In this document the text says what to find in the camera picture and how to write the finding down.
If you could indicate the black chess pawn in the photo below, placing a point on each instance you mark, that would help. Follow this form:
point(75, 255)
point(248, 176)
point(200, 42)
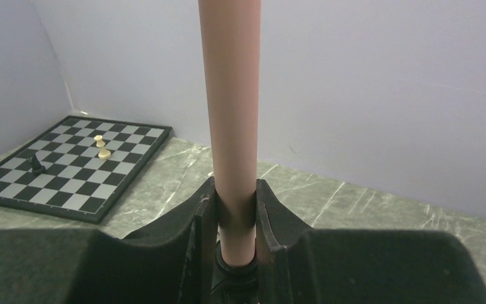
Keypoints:
point(36, 166)

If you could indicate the black white chessboard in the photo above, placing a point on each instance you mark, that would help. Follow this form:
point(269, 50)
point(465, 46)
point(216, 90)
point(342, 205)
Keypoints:
point(77, 185)

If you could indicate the cream chess pawn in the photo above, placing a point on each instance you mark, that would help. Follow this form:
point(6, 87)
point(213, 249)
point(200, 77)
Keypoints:
point(103, 153)

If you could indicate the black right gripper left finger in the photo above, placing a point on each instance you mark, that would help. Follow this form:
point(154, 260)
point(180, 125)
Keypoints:
point(169, 260)

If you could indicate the pink perforated music stand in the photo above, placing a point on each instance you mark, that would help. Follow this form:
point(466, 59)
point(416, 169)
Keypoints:
point(230, 33)

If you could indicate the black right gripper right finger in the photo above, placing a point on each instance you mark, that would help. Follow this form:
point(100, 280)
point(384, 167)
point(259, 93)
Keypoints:
point(301, 264)

